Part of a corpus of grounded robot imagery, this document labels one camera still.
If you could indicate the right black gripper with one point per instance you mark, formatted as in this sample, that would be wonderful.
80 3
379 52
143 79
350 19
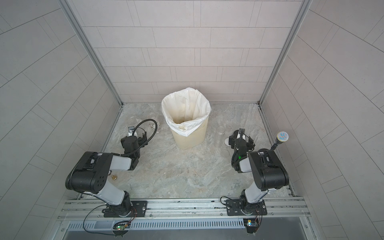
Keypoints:
234 141

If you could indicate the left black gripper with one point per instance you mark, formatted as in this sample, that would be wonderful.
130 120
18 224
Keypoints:
141 141

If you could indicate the white jar lid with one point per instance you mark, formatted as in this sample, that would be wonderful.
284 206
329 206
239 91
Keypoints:
227 142

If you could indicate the black lid glass jar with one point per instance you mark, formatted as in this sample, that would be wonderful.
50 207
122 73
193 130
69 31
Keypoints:
228 113

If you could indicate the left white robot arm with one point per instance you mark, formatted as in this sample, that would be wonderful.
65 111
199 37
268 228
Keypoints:
90 174

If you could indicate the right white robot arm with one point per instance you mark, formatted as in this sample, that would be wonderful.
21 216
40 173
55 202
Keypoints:
268 171

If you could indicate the round knob on stalk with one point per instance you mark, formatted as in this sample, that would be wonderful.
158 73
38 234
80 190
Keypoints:
282 137

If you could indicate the beige ribbed trash bin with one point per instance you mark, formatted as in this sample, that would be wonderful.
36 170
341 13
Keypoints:
194 139

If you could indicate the white trash bag liner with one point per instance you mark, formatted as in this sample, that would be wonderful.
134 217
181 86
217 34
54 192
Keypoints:
185 110

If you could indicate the right circuit board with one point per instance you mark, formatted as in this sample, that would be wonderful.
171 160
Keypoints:
251 225

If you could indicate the circuit board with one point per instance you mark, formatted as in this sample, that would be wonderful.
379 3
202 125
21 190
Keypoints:
121 226
251 225

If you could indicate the left circuit board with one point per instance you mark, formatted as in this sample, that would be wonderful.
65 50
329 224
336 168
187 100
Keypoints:
121 226

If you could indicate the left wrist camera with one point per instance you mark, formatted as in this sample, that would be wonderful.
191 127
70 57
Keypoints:
131 131

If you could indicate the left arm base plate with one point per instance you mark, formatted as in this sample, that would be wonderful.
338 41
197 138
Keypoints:
132 208

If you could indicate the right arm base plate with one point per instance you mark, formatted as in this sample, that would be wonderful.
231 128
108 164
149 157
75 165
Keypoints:
240 207

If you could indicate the aluminium mounting rail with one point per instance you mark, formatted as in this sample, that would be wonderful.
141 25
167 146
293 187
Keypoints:
208 208

